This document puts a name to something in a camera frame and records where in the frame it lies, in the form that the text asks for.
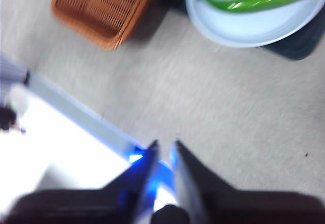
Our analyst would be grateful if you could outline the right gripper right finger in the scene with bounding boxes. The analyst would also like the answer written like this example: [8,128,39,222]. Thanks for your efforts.
[171,139,325,224]

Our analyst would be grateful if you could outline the blue round plate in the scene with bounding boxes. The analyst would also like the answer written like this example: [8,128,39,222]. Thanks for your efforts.
[185,0,325,48]

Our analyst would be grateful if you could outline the brown wicker basket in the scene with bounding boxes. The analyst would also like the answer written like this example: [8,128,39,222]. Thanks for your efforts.
[50,0,166,50]

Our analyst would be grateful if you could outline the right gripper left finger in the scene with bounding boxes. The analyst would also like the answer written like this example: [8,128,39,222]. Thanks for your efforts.
[4,139,161,224]

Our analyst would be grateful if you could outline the black camera device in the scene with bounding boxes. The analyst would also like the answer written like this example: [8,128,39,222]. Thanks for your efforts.
[0,106,20,133]

